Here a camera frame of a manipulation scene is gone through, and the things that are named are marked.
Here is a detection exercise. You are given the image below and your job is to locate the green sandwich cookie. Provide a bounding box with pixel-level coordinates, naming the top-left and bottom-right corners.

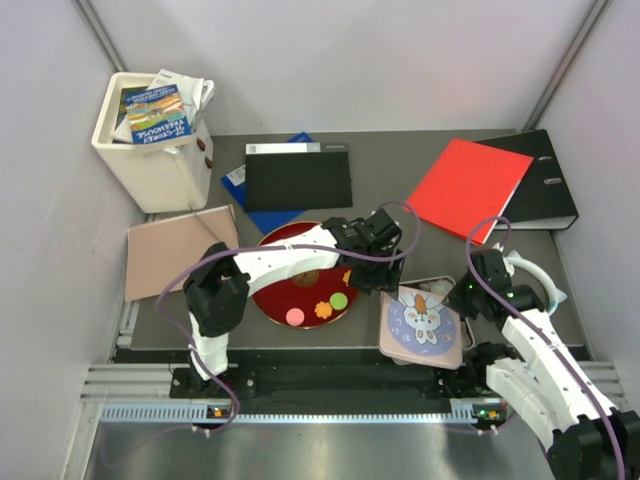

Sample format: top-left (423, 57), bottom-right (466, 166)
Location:
top-left (329, 292), bottom-right (349, 310)

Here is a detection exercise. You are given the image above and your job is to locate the red folder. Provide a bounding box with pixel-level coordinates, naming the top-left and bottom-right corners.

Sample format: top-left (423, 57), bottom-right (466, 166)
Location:
top-left (407, 139), bottom-right (533, 245)

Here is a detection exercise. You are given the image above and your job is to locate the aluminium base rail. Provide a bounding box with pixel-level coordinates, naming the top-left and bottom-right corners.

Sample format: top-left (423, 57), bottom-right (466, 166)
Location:
top-left (79, 363), bottom-right (626, 426)

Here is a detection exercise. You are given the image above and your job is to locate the black folder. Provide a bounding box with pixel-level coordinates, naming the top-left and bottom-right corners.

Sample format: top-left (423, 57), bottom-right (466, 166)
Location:
top-left (245, 142), bottom-right (353, 212)

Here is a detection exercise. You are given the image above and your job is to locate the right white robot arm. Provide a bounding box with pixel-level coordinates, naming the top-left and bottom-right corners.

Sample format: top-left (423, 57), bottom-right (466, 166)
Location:
top-left (444, 246), bottom-right (639, 479)

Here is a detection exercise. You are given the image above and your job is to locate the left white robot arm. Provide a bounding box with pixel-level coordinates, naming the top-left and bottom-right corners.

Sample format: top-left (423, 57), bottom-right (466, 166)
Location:
top-left (183, 209), bottom-right (404, 397)

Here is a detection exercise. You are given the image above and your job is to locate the silver tin lid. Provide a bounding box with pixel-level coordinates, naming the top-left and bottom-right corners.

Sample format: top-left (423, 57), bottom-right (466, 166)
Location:
top-left (378, 284), bottom-right (465, 371)

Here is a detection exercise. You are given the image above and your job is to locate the white paper stack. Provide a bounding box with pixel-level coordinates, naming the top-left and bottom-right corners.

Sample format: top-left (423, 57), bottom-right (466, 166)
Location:
top-left (111, 69), bottom-right (215, 144)

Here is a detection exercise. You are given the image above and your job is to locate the cookie tin with paper cups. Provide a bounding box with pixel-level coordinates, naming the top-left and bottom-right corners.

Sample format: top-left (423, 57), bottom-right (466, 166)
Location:
top-left (380, 275), bottom-right (476, 365)

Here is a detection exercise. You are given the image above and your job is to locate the red round lacquer tray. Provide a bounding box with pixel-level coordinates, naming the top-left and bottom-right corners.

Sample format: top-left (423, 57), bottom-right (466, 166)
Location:
top-left (250, 220), bottom-right (361, 330)

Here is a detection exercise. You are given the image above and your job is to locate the pink sandwich cookie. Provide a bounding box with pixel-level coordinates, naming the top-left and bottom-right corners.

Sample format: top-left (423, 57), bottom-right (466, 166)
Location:
top-left (285, 308), bottom-right (305, 327)

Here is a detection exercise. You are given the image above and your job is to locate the black ring binder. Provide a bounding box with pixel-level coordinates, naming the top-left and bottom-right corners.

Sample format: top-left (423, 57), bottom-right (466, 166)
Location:
top-left (478, 129), bottom-right (579, 231)

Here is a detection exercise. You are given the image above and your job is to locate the white storage bin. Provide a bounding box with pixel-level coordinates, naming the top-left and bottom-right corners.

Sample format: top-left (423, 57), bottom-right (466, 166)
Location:
top-left (91, 72), bottom-right (213, 214)

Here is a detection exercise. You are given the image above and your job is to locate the orange flower cookie lower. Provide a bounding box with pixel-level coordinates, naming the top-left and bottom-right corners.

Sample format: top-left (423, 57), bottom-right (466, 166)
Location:
top-left (314, 302), bottom-right (333, 319)

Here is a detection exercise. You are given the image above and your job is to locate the blue illustrated booklet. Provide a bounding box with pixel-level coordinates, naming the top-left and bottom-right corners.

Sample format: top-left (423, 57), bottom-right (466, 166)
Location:
top-left (124, 84), bottom-right (192, 145)

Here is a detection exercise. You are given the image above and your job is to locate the teal macaron upper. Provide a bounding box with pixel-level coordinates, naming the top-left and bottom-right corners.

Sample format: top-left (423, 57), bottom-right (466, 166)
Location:
top-left (490, 243), bottom-right (568, 318)

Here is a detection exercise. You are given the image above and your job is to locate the pink notebook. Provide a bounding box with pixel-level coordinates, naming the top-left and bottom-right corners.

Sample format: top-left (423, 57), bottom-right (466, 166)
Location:
top-left (124, 213), bottom-right (216, 302)

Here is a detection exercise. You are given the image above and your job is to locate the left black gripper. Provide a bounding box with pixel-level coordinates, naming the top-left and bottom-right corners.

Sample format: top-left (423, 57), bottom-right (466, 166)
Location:
top-left (348, 245), bottom-right (405, 300)

